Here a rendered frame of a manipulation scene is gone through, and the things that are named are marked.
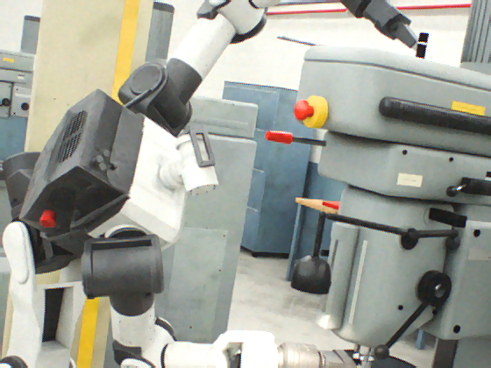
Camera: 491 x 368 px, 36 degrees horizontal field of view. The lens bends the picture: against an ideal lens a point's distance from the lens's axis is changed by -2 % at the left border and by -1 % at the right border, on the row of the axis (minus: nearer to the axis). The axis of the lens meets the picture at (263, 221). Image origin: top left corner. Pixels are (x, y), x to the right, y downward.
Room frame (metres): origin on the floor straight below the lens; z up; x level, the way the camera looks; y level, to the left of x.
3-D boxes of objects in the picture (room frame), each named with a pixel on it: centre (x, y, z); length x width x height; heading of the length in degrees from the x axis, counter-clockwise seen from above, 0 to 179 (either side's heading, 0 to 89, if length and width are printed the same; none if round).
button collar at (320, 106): (1.44, -0.06, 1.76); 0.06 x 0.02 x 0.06; 32
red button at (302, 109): (1.43, -0.04, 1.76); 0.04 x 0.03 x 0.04; 32
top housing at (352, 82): (1.57, -0.27, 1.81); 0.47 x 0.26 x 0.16; 122
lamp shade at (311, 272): (1.38, -0.10, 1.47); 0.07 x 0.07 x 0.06
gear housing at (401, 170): (1.59, -0.29, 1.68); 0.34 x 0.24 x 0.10; 122
